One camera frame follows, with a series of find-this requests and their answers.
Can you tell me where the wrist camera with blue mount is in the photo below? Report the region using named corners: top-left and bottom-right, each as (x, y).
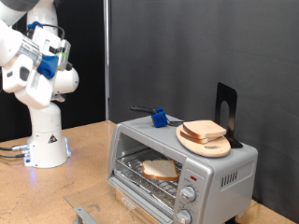
top-left (36, 38), bottom-right (72, 80)

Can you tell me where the base cable with silver connector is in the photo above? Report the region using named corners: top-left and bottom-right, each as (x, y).
top-left (0, 143), bottom-right (31, 152)

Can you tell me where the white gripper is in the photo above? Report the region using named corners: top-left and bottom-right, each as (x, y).
top-left (13, 26), bottom-right (74, 110)

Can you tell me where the silver oven knob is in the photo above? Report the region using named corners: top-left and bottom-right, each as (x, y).
top-left (175, 208), bottom-right (192, 224)
top-left (179, 186), bottom-right (197, 203)

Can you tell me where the black metal bookend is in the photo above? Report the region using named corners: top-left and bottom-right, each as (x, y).
top-left (214, 81), bottom-right (244, 149)

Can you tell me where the black base cable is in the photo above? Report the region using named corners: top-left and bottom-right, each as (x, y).
top-left (0, 152), bottom-right (27, 160)

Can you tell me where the black spatula with blue block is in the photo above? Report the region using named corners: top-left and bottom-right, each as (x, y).
top-left (129, 105), bottom-right (185, 129)

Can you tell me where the vertical metal pole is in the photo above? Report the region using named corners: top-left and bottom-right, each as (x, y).
top-left (103, 0), bottom-right (111, 121)

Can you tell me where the round wooden cutting board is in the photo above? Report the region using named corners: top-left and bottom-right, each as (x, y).
top-left (175, 123), bottom-right (232, 159)

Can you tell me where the glass oven door with handle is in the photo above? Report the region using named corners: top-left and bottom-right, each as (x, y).
top-left (64, 176), bottom-right (176, 224)

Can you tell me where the silver toaster oven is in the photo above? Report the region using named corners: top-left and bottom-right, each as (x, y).
top-left (107, 112), bottom-right (259, 224)

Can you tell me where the wooden block under oven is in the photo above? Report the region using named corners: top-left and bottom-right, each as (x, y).
top-left (115, 188), bottom-right (163, 224)

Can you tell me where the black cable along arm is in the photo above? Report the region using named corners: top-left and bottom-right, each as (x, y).
top-left (26, 21), bottom-right (66, 41)

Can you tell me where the white bread slice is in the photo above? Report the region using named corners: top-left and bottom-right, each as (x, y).
top-left (179, 130), bottom-right (219, 145)
top-left (182, 119), bottom-right (228, 140)
top-left (141, 159), bottom-right (180, 183)

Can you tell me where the metal wire oven rack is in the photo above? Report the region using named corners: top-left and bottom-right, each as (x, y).
top-left (115, 147), bottom-right (183, 209)

